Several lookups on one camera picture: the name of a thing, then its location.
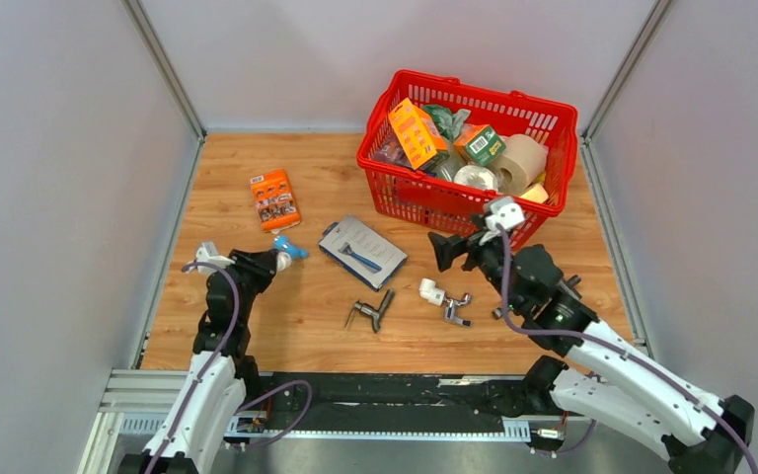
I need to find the red plastic shopping basket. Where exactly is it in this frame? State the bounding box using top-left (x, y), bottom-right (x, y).
top-left (356, 69), bottom-right (578, 248)

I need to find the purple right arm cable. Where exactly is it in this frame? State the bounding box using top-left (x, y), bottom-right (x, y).
top-left (496, 225), bottom-right (758, 474)

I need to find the yellow sponge block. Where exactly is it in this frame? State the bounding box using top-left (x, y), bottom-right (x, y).
top-left (520, 183), bottom-right (549, 203)

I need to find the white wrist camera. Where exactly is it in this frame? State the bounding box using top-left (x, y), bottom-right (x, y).
top-left (194, 241), bottom-right (235, 273)
top-left (480, 195), bottom-right (525, 245)

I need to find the blue grey razor box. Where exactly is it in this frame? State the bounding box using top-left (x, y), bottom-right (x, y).
top-left (318, 214), bottom-right (408, 291)

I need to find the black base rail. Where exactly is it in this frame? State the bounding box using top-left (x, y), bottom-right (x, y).
top-left (237, 372), bottom-right (570, 435)

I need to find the orange blister pack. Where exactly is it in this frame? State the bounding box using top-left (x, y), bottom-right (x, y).
top-left (250, 169), bottom-right (302, 233)

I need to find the green small box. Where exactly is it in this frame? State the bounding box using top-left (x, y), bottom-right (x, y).
top-left (453, 124), bottom-right (506, 167)

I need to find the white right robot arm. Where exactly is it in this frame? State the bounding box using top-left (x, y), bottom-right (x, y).
top-left (428, 229), bottom-right (758, 473)

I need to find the blue plastic water faucet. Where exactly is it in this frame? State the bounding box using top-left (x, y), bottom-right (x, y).
top-left (272, 234), bottom-right (309, 260)

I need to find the dark metal faucet right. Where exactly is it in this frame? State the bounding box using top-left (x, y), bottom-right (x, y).
top-left (491, 275), bottom-right (582, 320)

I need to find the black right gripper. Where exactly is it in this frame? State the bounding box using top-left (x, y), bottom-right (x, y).
top-left (428, 214), bottom-right (523, 315)

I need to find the white plastic pipe elbow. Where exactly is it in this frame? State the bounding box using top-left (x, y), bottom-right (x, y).
top-left (276, 252), bottom-right (293, 273)

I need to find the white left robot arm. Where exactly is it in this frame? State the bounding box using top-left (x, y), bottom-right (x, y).
top-left (116, 242), bottom-right (291, 473)

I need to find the dark metal faucet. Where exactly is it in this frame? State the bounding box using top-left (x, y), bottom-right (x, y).
top-left (343, 288), bottom-right (396, 334)
top-left (491, 275), bottom-right (582, 320)

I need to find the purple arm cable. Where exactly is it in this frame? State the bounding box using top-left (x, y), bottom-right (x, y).
top-left (496, 225), bottom-right (758, 474)
top-left (143, 260), bottom-right (314, 474)

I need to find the orange carton box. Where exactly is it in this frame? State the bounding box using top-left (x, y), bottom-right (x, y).
top-left (388, 98), bottom-right (449, 171)

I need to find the white wrapped roll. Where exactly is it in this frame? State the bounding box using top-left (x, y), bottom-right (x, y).
top-left (453, 165), bottom-right (499, 191)

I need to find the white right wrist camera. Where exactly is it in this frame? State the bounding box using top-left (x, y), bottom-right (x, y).
top-left (480, 195), bottom-right (525, 245)

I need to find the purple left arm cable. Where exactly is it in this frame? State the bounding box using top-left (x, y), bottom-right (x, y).
top-left (143, 260), bottom-right (314, 474)

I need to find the white pipe elbow second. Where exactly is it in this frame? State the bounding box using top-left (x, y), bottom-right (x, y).
top-left (418, 278), bottom-right (446, 306)

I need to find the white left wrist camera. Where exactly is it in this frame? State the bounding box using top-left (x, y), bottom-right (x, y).
top-left (194, 241), bottom-right (235, 273)

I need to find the beige toilet paper roll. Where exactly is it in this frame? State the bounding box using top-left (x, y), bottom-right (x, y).
top-left (487, 134), bottom-right (548, 196)

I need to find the green plastic bag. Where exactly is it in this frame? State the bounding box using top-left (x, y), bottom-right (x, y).
top-left (422, 104), bottom-right (471, 141)

